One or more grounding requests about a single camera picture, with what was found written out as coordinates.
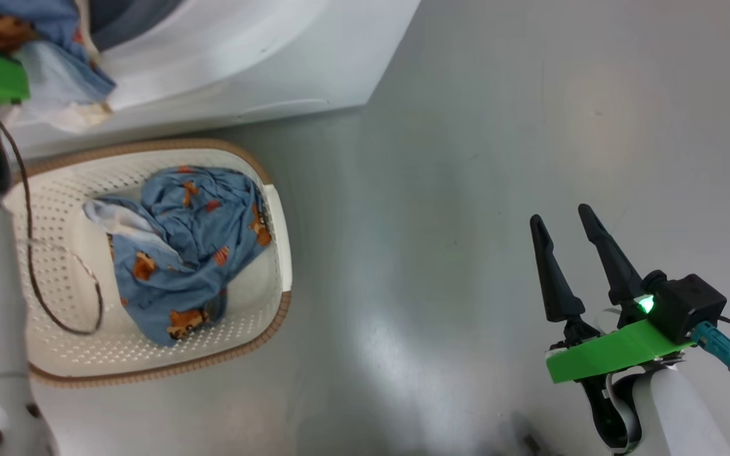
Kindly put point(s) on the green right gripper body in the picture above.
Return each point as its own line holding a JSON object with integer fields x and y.
{"x": 612, "y": 354}

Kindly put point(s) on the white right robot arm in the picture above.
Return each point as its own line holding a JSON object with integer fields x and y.
{"x": 682, "y": 418}

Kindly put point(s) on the white front-load washing machine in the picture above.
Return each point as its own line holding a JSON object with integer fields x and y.
{"x": 244, "y": 63}

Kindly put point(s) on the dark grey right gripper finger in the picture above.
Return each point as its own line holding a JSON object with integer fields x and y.
{"x": 555, "y": 285}
{"x": 615, "y": 269}

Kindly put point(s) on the blue bear-print garment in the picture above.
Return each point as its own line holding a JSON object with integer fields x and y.
{"x": 200, "y": 253}
{"x": 61, "y": 69}

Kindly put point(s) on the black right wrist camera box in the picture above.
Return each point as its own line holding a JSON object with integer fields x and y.
{"x": 688, "y": 304}

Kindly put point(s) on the cream perforated laundry basket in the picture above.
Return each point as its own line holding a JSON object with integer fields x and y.
{"x": 251, "y": 304}

